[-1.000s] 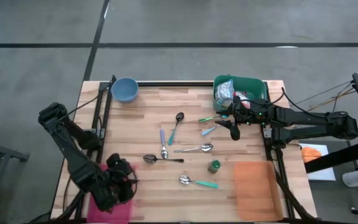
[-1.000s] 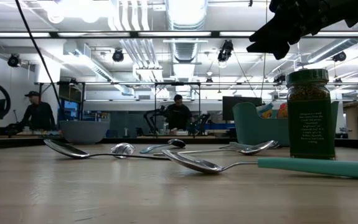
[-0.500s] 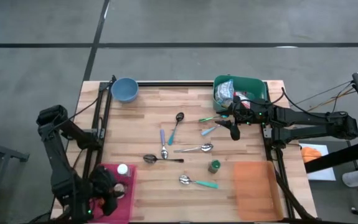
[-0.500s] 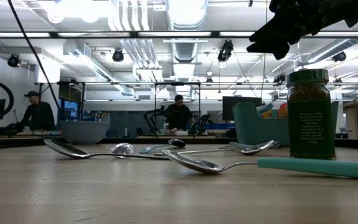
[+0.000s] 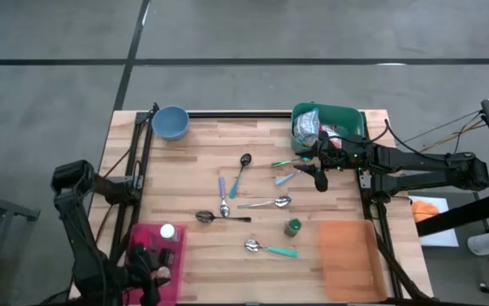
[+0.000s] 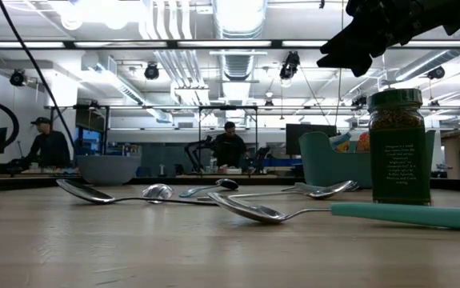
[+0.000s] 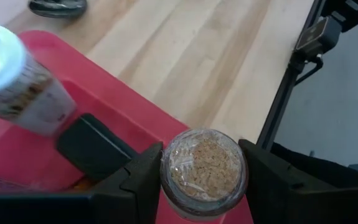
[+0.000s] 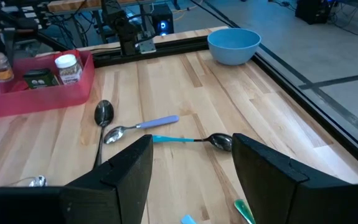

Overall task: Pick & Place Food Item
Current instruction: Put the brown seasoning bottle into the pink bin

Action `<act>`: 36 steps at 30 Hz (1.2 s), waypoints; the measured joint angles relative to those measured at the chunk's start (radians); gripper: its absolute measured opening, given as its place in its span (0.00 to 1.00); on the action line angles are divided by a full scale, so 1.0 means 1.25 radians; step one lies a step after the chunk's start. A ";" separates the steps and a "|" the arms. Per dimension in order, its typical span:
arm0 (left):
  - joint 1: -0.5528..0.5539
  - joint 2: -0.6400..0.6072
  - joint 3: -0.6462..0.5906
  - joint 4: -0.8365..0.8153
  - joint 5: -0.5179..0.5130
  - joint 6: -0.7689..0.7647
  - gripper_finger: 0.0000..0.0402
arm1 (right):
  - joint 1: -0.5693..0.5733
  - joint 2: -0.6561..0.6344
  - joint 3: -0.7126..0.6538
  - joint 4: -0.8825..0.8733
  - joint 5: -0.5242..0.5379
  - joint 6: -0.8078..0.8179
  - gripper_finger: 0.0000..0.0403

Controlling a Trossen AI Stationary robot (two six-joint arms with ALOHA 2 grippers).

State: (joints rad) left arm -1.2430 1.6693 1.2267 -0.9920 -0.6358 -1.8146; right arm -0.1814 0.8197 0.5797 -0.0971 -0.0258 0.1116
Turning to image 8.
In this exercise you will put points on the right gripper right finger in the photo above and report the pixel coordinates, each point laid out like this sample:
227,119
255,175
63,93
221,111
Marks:
275,193

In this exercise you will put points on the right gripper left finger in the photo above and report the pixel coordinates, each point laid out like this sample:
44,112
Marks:
119,186

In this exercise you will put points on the plain silver spoon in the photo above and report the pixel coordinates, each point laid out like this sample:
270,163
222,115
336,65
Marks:
40,181

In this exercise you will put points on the white lid spice jar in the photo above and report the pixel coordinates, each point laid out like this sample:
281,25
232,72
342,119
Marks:
68,70

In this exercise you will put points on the green pepper spice tin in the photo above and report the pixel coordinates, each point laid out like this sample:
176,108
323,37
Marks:
40,79

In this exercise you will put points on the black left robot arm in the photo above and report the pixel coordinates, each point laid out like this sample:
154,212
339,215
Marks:
124,28

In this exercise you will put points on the iridescent green spoon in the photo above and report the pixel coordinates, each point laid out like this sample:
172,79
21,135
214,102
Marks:
244,210

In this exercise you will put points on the all black long spoon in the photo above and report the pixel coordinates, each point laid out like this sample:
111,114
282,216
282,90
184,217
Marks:
104,113

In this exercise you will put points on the pink plastic tray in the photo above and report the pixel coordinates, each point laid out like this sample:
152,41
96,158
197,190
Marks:
41,99

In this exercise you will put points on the blue bowl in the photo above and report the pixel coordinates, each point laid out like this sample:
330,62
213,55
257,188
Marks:
233,46

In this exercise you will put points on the black computer blue light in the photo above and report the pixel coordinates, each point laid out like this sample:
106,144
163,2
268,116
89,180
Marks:
163,20

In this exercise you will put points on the black equipment case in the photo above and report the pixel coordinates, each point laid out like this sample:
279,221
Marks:
314,12

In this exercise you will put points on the wooden workbench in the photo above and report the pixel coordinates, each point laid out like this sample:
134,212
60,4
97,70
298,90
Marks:
73,5

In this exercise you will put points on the black aluminium table frame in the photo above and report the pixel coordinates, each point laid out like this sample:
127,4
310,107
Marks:
172,46

